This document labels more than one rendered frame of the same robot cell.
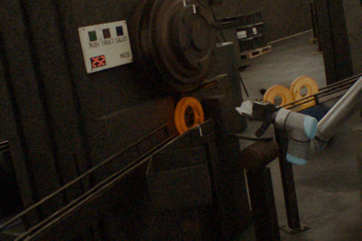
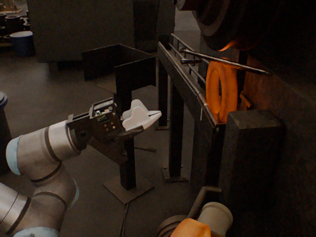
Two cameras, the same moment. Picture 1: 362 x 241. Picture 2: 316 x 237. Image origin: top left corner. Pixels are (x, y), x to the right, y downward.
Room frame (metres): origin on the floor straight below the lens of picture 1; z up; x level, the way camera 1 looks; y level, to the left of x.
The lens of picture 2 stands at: (2.79, -0.73, 1.09)
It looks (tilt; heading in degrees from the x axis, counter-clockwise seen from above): 29 degrees down; 135
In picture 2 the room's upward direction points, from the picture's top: straight up
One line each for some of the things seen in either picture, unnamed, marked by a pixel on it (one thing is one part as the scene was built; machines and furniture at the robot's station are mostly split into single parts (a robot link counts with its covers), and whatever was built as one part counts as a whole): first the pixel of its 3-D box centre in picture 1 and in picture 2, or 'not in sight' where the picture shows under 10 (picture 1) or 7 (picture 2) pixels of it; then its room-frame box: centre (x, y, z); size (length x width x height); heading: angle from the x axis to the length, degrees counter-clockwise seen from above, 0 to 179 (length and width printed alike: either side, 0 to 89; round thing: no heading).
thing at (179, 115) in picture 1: (189, 117); (219, 91); (2.38, -0.06, 0.75); 0.18 x 0.03 x 0.18; 141
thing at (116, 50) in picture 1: (107, 45); not in sight; (2.18, 0.23, 1.15); 0.26 x 0.02 x 0.18; 141
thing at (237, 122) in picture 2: (218, 119); (248, 163); (2.56, -0.21, 0.68); 0.11 x 0.08 x 0.24; 51
